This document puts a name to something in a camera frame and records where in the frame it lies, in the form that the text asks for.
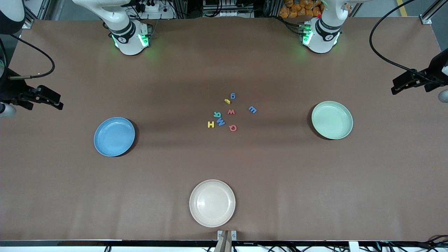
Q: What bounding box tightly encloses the blue plate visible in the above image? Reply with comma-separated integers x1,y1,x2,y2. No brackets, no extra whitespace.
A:
94,117,136,157

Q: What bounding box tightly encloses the green plate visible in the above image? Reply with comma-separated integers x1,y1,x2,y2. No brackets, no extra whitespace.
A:
311,101,354,140

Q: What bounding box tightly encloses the beige plate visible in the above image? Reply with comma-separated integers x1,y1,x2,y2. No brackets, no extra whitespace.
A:
189,180,236,228

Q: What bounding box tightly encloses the orange snack bags pile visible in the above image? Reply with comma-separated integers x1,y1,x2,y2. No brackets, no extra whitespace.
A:
279,0,322,19

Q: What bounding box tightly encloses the white power strip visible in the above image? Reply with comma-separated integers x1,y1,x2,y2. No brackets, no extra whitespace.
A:
139,1,166,13

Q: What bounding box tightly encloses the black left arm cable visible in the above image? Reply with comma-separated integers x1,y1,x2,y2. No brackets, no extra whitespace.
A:
369,0,448,86

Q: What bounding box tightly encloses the aluminium frame beam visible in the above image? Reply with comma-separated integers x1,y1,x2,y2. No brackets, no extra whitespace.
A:
422,0,448,20

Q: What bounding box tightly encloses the tan wooden post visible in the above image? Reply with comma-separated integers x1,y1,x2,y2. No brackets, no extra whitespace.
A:
214,231,232,252

